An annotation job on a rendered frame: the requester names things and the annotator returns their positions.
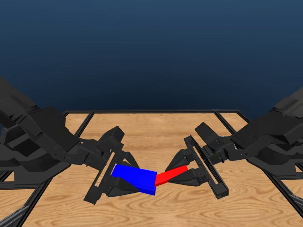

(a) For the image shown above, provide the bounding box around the thin red peg bar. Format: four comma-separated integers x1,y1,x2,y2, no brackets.
154,165,189,188

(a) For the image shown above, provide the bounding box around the blue hollow socket block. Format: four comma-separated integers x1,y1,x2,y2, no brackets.
110,164,158,196

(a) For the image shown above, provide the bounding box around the black table frame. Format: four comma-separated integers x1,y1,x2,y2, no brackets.
0,109,303,227

